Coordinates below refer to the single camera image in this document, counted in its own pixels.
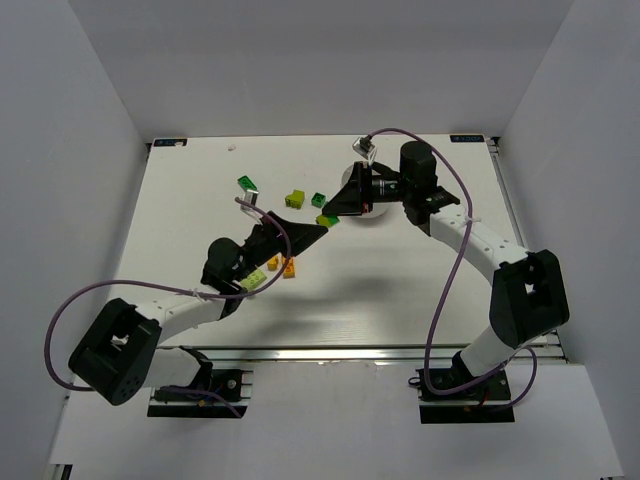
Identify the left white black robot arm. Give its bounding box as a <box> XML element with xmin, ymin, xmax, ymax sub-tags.
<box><xmin>68</xmin><ymin>212</ymin><xmax>328</xmax><ymax>406</ymax></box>

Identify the small dark green lego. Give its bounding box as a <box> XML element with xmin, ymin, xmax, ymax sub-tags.
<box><xmin>311</xmin><ymin>192</ymin><xmax>326</xmax><ymax>208</ymax></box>

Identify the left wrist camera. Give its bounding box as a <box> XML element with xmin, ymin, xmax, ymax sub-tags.
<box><xmin>234</xmin><ymin>189</ymin><xmax>261</xmax><ymax>222</ymax></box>

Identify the lime and green lego piece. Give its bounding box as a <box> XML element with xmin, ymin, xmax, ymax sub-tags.
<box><xmin>315</xmin><ymin>214</ymin><xmax>340</xmax><ymax>228</ymax></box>

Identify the white round divided container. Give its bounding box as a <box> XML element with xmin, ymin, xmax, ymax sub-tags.
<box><xmin>340</xmin><ymin>166</ymin><xmax>389</xmax><ymax>219</ymax></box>

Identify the pale green lego brick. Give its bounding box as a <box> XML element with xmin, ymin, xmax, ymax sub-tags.
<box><xmin>240</xmin><ymin>269</ymin><xmax>268</xmax><ymax>293</ymax></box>

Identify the right blue table label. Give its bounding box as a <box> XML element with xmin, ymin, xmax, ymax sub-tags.
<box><xmin>449</xmin><ymin>134</ymin><xmax>485</xmax><ymax>143</ymax></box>

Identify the small orange lego brick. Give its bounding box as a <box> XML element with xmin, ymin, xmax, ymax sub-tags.
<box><xmin>267</xmin><ymin>256</ymin><xmax>279</xmax><ymax>271</ymax></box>

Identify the flat green lego plate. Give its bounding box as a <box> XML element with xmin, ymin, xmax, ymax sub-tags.
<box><xmin>237</xmin><ymin>175</ymin><xmax>259</xmax><ymax>192</ymax></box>

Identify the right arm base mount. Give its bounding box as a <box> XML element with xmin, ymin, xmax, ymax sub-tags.
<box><xmin>408</xmin><ymin>369</ymin><xmax>515</xmax><ymax>425</ymax></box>

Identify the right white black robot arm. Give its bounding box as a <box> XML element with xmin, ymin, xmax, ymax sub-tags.
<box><xmin>323</xmin><ymin>135</ymin><xmax>570</xmax><ymax>397</ymax></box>

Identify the orange yellow lego brick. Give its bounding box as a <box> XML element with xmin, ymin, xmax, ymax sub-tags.
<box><xmin>282</xmin><ymin>258</ymin><xmax>296</xmax><ymax>279</ymax></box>

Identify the blue table label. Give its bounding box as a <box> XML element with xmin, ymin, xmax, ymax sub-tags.
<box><xmin>152</xmin><ymin>138</ymin><xmax>188</xmax><ymax>148</ymax></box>
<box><xmin>449</xmin><ymin>134</ymin><xmax>485</xmax><ymax>143</ymax></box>

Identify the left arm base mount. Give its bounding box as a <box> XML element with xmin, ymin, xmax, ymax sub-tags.
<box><xmin>147</xmin><ymin>369</ymin><xmax>253</xmax><ymax>419</ymax></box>

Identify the aluminium front rail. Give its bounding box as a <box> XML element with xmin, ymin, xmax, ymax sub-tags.
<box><xmin>92</xmin><ymin>344</ymin><xmax>569</xmax><ymax>364</ymax></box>

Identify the left blue table label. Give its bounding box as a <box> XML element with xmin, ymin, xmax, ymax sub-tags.
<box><xmin>152</xmin><ymin>138</ymin><xmax>188</xmax><ymax>148</ymax></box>

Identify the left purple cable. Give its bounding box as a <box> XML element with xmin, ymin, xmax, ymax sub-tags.
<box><xmin>44</xmin><ymin>194</ymin><xmax>293</xmax><ymax>417</ymax></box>

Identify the lime green lego brick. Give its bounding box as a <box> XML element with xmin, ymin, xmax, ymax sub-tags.
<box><xmin>285</xmin><ymin>189</ymin><xmax>305</xmax><ymax>210</ymax></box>

